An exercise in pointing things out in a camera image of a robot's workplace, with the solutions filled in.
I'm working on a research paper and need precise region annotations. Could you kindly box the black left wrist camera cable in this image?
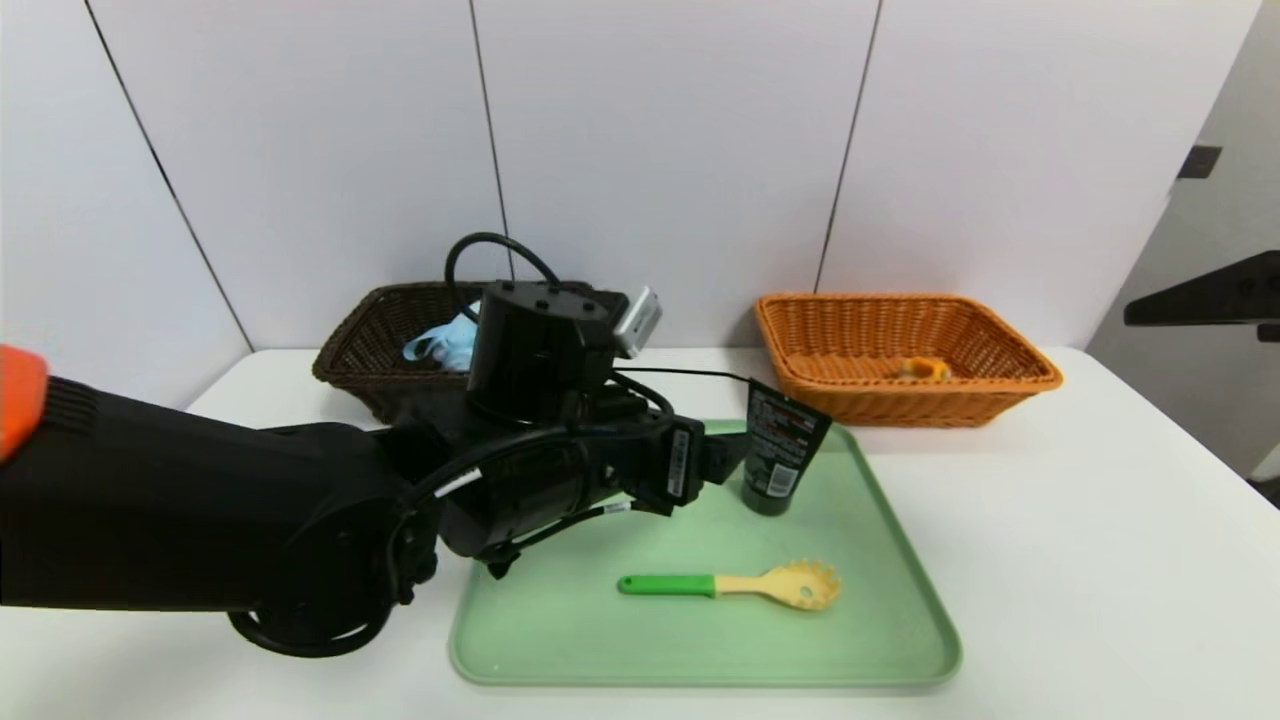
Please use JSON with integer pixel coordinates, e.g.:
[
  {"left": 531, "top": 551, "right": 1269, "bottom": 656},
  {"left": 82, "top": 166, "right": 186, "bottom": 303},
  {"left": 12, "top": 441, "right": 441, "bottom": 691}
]
[{"left": 445, "top": 232, "right": 563, "bottom": 321}]

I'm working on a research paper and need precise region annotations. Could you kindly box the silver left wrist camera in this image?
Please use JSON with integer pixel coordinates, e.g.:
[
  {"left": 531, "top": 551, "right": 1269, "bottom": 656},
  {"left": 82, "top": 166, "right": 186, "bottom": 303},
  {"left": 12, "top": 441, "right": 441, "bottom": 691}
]
[{"left": 612, "top": 287, "right": 663, "bottom": 359}]

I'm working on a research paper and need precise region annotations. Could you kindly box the dark brown wicker basket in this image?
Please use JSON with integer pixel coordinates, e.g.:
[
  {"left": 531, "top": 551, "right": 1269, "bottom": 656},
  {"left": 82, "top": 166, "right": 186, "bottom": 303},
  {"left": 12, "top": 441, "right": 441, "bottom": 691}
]
[{"left": 312, "top": 280, "right": 601, "bottom": 426}]

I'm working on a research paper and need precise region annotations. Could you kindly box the black cable loop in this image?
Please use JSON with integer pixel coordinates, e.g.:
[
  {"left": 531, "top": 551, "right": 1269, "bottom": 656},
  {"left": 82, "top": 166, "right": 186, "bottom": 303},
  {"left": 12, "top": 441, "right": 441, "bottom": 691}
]
[{"left": 228, "top": 598, "right": 393, "bottom": 659}]

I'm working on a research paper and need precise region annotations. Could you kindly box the green handled pasta spoon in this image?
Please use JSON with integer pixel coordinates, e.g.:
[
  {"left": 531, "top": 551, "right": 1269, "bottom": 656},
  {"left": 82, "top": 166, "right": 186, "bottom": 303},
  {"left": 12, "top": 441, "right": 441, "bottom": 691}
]
[{"left": 617, "top": 558, "right": 841, "bottom": 612}]

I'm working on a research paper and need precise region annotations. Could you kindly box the light green plastic tray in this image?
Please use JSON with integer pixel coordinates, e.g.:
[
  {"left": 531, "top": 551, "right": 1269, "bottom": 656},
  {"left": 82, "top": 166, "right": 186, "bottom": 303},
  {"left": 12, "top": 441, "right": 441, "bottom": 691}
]
[{"left": 450, "top": 419, "right": 963, "bottom": 688}]

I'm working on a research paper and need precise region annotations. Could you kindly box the blue mesh bath loofah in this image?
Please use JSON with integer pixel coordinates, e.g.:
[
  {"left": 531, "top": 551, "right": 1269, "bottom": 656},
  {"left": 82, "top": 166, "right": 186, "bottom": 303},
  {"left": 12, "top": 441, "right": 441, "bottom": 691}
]
[{"left": 403, "top": 303, "right": 483, "bottom": 373}]

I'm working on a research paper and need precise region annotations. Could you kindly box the black cosmetic tube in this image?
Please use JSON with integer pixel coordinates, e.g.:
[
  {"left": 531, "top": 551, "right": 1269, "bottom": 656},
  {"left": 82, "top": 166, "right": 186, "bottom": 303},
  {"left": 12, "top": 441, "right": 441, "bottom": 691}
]
[{"left": 741, "top": 378, "right": 834, "bottom": 517}]

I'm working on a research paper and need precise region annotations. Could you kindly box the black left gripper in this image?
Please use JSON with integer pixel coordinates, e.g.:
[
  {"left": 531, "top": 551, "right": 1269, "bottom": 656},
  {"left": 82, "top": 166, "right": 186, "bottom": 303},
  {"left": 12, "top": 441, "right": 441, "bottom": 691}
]
[{"left": 537, "top": 415, "right": 750, "bottom": 537}]

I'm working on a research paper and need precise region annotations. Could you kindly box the orange wicker basket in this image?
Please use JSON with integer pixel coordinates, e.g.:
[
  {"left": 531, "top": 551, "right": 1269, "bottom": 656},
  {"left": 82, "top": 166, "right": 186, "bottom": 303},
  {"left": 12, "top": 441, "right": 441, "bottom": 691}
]
[{"left": 754, "top": 293, "right": 1064, "bottom": 429}]

